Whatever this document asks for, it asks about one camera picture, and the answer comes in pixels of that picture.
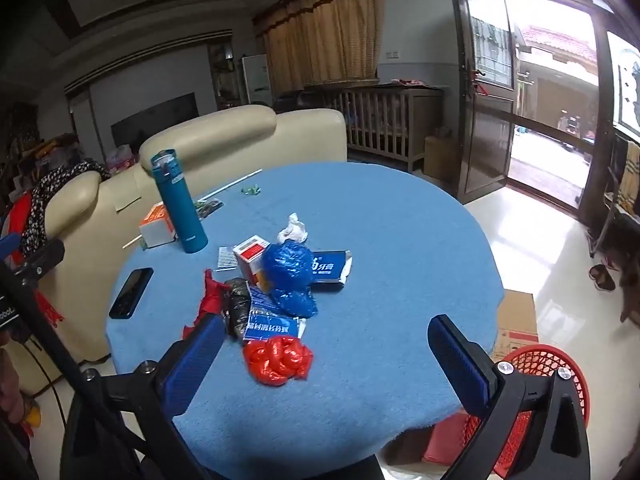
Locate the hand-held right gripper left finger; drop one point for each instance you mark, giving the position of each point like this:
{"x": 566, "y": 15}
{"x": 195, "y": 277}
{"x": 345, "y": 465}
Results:
{"x": 195, "y": 360}

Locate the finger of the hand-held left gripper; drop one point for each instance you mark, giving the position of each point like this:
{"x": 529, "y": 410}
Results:
{"x": 9, "y": 246}
{"x": 42, "y": 257}

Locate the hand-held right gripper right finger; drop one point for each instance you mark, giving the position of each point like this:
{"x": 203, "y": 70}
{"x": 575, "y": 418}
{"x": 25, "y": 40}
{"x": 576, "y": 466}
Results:
{"x": 460, "y": 360}

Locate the red plastic wrapper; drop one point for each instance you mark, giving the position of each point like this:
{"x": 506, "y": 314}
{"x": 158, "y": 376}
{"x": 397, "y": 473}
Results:
{"x": 212, "y": 295}

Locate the black plastic bag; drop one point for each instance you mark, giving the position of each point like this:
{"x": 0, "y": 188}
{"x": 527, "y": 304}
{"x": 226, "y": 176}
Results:
{"x": 239, "y": 305}

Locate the red plastic basket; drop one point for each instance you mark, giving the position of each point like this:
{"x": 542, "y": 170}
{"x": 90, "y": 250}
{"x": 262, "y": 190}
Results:
{"x": 540, "y": 360}

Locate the red plastic bag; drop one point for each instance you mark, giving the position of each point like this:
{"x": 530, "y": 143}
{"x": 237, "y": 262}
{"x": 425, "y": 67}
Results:
{"x": 277, "y": 360}

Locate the blue and white packet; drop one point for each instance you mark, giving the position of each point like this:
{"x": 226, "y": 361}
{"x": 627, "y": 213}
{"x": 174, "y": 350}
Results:
{"x": 270, "y": 325}

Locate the clear ridged plastic container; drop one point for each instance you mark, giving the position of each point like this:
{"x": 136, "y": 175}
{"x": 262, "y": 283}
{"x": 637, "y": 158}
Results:
{"x": 226, "y": 258}

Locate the red and white box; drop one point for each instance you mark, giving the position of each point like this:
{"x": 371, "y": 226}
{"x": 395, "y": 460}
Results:
{"x": 250, "y": 255}

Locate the blue plastic bag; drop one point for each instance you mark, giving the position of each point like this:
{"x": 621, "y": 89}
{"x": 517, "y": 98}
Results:
{"x": 287, "y": 270}

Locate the blue toothpaste box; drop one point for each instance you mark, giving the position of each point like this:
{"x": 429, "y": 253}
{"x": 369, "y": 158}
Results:
{"x": 330, "y": 265}

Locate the white plastic bag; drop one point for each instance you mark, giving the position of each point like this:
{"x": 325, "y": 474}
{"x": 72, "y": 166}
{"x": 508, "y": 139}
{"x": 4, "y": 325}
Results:
{"x": 292, "y": 230}

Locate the person's left hand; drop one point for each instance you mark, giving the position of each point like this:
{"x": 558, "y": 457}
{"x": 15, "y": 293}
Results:
{"x": 10, "y": 390}

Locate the black polka dot scarf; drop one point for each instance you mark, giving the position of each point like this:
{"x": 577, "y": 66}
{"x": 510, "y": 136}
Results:
{"x": 45, "y": 205}

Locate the large cardboard box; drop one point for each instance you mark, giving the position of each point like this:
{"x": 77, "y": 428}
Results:
{"x": 517, "y": 320}

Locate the wooden chopstick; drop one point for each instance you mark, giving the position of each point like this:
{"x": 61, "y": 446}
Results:
{"x": 132, "y": 241}

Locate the black smartphone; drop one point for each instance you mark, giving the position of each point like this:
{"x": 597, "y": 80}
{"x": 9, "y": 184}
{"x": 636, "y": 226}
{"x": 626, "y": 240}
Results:
{"x": 131, "y": 292}

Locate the blue tablecloth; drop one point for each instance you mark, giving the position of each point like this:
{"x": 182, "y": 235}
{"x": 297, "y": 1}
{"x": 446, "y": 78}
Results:
{"x": 400, "y": 260}

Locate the orange and white carton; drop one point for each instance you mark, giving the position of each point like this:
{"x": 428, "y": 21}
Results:
{"x": 157, "y": 230}

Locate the teal thermos bottle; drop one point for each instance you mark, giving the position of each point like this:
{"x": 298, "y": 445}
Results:
{"x": 180, "y": 210}

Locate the dark printed packet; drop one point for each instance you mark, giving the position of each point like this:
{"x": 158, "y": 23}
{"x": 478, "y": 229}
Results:
{"x": 207, "y": 208}

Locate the pair of slippers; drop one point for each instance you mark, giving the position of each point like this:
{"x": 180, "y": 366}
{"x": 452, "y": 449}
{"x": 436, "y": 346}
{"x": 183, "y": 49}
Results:
{"x": 598, "y": 272}

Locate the brown slipper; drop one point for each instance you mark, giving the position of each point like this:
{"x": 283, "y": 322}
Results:
{"x": 606, "y": 282}

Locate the black television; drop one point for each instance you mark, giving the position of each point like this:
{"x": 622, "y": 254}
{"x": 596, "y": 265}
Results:
{"x": 155, "y": 120}

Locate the green wrapper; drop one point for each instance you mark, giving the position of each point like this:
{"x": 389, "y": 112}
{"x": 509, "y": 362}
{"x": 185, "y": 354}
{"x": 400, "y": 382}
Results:
{"x": 251, "y": 190}

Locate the thin white stick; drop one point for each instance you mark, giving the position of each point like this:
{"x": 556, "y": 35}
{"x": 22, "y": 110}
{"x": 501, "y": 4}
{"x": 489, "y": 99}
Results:
{"x": 231, "y": 183}

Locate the small cardboard box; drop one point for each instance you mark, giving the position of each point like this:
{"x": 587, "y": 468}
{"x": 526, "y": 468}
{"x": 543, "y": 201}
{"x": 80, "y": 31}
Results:
{"x": 440, "y": 157}

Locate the black metal chair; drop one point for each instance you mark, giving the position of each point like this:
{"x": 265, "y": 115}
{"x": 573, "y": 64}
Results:
{"x": 607, "y": 210}

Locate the cream leather sofa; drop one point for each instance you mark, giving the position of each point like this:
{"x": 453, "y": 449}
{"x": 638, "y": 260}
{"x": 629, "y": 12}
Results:
{"x": 225, "y": 130}

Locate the wooden glass door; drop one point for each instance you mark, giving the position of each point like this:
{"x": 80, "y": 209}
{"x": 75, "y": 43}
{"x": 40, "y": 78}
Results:
{"x": 487, "y": 135}

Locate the wooden slatted cabinet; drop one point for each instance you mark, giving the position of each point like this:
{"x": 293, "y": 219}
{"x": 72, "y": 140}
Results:
{"x": 390, "y": 120}

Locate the striped cloth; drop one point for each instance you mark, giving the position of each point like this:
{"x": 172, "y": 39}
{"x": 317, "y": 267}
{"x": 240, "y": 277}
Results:
{"x": 632, "y": 175}

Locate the glass display cabinet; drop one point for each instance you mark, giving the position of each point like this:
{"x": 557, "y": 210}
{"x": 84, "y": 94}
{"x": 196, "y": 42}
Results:
{"x": 222, "y": 75}

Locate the white standing air conditioner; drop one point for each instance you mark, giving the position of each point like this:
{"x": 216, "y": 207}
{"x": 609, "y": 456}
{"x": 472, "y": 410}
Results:
{"x": 257, "y": 80}

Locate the tan curtain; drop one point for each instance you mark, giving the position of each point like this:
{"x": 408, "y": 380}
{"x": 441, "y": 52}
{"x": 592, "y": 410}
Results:
{"x": 320, "y": 25}

